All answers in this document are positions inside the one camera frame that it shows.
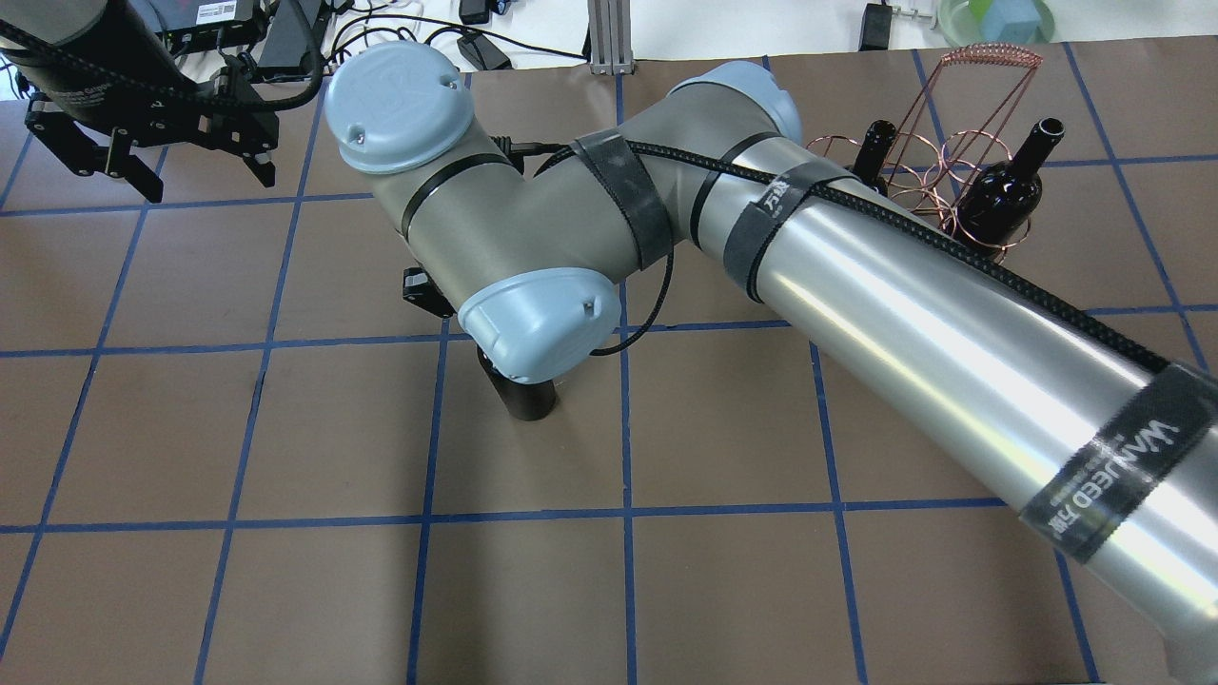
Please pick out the brown paper table mat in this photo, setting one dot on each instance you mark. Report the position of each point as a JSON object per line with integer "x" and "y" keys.
{"x": 232, "y": 454}

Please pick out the aluminium frame post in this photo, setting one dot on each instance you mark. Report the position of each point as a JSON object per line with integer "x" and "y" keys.
{"x": 609, "y": 37}

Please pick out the black power brick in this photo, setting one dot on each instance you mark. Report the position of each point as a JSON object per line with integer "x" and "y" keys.
{"x": 482, "y": 54}

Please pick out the green bowl with blocks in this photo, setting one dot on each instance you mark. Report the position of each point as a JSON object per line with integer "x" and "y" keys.
{"x": 1014, "y": 22}

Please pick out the copper wire wine basket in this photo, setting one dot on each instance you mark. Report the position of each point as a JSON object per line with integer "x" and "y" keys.
{"x": 929, "y": 178}

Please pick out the dark wine bottle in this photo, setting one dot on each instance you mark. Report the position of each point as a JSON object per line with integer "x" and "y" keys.
{"x": 1005, "y": 194}
{"x": 524, "y": 402}

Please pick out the black power adapter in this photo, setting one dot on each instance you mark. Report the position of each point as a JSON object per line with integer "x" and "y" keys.
{"x": 875, "y": 31}

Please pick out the dark wine bottle in basket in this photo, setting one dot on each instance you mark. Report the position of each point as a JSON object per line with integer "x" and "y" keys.
{"x": 1005, "y": 194}

